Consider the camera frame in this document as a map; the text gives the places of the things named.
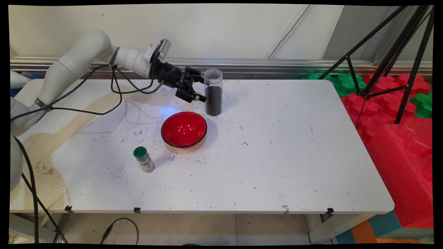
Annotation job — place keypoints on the blue foam mat piece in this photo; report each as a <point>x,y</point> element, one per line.
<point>19,90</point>

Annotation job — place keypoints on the black table edge clip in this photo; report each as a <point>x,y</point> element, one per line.
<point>68,209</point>
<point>330,211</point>
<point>137,210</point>

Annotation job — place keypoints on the green foam puzzle piece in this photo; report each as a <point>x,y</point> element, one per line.
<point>423,105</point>
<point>342,84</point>

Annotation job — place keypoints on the large red foam block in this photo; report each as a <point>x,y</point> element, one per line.
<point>401,173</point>

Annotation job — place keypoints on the black tripod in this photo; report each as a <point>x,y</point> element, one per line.
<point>398,48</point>

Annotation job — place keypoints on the clear jar with black granules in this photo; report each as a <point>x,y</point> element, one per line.
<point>213,100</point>

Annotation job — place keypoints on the aluminium wall rail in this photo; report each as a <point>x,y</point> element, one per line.
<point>277,64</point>

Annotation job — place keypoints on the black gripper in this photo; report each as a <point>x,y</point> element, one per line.
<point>168,74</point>

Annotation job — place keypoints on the red foam puzzle mat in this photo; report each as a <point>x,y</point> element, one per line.
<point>377,103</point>

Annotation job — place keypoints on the grey table leg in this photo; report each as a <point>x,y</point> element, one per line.
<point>332,228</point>
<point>20,228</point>

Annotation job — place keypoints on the red bowl with black rim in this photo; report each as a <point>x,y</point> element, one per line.
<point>183,128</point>

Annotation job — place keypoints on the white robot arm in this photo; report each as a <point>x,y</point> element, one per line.
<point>69,65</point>

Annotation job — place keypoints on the blue and orange foam mat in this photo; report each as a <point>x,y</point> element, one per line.
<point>377,228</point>

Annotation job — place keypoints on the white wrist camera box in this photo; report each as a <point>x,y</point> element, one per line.
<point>160,48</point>

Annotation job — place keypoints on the green-lid spice bottle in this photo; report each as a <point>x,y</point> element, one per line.
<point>144,160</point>

